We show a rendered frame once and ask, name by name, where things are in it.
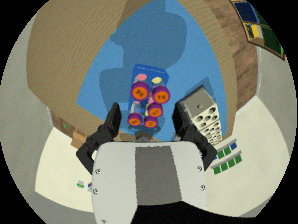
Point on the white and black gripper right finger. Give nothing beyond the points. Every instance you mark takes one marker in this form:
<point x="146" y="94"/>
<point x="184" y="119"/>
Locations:
<point x="189" y="132"/>

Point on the blue mat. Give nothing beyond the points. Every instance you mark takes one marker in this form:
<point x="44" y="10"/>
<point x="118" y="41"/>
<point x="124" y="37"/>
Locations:
<point x="161" y="34"/>

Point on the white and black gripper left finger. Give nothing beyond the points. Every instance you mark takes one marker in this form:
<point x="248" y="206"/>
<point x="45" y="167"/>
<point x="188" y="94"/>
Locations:
<point x="106" y="132"/>

